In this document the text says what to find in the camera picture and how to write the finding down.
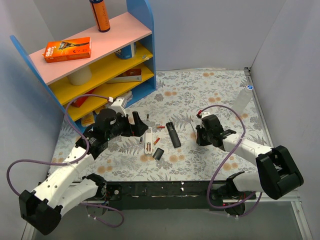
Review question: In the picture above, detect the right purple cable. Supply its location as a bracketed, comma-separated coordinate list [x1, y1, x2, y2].
[199, 104, 263, 218]

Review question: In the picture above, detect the purple cable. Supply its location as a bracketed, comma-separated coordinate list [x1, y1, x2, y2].
[199, 104, 263, 218]
[6, 94, 125, 228]

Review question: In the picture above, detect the blue pink yellow shelf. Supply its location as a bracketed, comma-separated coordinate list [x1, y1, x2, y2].
[10, 0, 156, 131]

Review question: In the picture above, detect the red white flat box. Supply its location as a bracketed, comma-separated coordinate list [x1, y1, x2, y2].
[106, 68, 142, 84]

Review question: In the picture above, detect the small white box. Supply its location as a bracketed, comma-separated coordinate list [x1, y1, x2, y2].
[123, 90, 133, 102]

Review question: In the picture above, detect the orange cylindrical bottle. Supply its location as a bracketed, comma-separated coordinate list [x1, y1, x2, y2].
[89, 0, 111, 33]

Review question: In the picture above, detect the black remote control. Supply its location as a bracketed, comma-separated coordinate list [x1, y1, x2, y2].
[166, 122, 181, 148]

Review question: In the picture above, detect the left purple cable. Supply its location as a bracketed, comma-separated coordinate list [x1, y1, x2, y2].
[6, 94, 125, 228]

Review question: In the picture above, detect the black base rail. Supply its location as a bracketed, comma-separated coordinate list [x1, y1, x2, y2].
[77, 179, 258, 213]

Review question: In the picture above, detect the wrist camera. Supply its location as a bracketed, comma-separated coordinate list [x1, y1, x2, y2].
[196, 110, 211, 120]
[109, 97, 127, 117]

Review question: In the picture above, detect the black battery cover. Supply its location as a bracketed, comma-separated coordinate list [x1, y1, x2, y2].
[152, 147, 165, 160]

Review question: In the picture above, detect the yellow packet bottom shelf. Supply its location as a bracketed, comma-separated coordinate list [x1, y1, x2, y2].
[80, 112, 95, 128]

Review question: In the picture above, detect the floral table mat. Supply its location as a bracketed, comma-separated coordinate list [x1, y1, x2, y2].
[46, 70, 279, 182]

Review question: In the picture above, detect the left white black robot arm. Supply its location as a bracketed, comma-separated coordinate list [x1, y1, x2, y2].
[18, 108, 149, 236]

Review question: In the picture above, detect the orange razor box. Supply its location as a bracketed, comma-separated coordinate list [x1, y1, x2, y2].
[42, 37, 92, 63]

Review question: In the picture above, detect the blue white can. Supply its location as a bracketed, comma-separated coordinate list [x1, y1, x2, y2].
[115, 42, 136, 60]

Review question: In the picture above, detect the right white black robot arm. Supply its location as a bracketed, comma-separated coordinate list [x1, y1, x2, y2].
[196, 112, 304, 200]

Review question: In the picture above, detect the red box lower shelf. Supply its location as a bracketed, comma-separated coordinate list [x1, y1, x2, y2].
[71, 89, 95, 108]

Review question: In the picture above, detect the white paper roll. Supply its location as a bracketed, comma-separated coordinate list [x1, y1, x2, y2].
[67, 66, 92, 86]

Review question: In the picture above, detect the clear plastic bottle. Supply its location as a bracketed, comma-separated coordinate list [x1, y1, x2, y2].
[232, 85, 254, 115]

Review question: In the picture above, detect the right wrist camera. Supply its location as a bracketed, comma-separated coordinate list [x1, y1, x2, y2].
[196, 110, 211, 120]

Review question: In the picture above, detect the white remote control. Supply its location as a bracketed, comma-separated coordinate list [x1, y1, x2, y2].
[144, 127, 153, 155]

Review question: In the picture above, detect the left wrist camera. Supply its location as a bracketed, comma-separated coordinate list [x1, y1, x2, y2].
[109, 97, 127, 117]

